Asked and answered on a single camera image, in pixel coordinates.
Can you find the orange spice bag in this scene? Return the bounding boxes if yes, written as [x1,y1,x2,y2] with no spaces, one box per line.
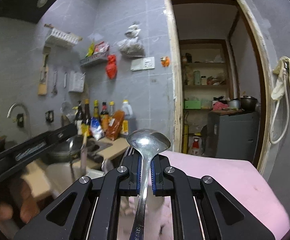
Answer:
[105,110,125,141]

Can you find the red plastic bag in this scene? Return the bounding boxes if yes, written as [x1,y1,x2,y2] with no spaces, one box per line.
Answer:
[105,54,117,79]

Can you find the pink floral table cloth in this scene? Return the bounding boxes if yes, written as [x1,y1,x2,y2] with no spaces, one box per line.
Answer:
[117,150,290,240]

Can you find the white upper wall basket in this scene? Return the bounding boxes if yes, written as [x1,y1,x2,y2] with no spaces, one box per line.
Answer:
[44,24,83,48]

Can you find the black wok with handle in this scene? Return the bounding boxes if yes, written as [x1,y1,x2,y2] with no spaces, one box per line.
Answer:
[41,136,104,164]

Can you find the wooden knife holder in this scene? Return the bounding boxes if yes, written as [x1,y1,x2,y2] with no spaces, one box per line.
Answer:
[37,46,51,96]

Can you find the white plastic utensil caddy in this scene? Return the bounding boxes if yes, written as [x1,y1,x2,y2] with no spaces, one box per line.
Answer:
[42,159,104,199]

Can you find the dark soy sauce bottle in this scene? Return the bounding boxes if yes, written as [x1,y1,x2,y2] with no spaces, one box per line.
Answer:
[75,101,84,135]

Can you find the white blue salt bag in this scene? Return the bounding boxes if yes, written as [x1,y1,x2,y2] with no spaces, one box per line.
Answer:
[90,117,104,140]

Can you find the grey wall shelf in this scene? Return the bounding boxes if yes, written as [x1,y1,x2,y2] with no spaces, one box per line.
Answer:
[80,51,109,67]

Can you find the large vinegar jug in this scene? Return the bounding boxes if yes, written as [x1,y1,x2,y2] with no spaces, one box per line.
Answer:
[121,99,133,136]

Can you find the person's left hand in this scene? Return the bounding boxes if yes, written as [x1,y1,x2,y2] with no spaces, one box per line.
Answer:
[0,178,41,226]

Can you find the orange wall hook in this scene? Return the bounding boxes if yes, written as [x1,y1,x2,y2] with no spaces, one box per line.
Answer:
[160,56,170,67]

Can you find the white lower wall basket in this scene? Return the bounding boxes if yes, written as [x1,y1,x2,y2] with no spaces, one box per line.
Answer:
[68,71,85,93]

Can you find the chrome faucet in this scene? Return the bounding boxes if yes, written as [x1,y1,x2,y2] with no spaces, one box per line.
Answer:
[6,102,32,138]

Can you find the white rubber gloves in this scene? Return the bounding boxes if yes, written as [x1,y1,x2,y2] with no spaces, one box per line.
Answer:
[271,56,290,101]

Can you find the white wall switch panel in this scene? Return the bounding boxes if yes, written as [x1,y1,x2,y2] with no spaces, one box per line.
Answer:
[130,57,155,72]

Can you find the white hose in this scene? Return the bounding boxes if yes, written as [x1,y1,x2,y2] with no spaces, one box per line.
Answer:
[268,80,290,145]

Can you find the grey cabinet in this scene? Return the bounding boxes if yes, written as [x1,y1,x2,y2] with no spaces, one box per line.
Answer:
[204,112,260,162]

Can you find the wooden chopstick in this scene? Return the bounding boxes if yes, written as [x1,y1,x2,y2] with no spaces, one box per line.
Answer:
[80,131,88,176]

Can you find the hanging mesh strainer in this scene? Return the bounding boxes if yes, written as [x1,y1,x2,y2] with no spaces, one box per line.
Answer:
[61,72,70,115]

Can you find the red label sauce bottle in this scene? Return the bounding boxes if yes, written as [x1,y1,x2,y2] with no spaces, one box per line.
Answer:
[100,102,109,132]

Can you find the black wall outlet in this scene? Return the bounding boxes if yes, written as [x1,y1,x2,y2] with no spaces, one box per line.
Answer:
[45,110,54,124]

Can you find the white wall basket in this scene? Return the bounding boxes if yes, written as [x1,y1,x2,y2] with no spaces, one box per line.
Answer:
[44,24,83,48]
[68,71,85,93]

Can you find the clear yellow cap bottle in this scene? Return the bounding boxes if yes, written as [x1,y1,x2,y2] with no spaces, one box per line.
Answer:
[109,101,115,122]

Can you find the dark cooking pot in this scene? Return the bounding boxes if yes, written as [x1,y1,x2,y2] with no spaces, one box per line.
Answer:
[240,95,258,113]

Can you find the wooden door frame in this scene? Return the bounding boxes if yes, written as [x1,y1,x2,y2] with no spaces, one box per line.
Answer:
[164,0,273,177]

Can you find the wooden storage shelves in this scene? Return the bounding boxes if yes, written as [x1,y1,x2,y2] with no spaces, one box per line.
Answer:
[179,39,238,110]

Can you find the clear bag of dried goods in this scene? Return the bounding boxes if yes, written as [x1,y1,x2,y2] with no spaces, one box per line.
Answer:
[117,22,145,58]

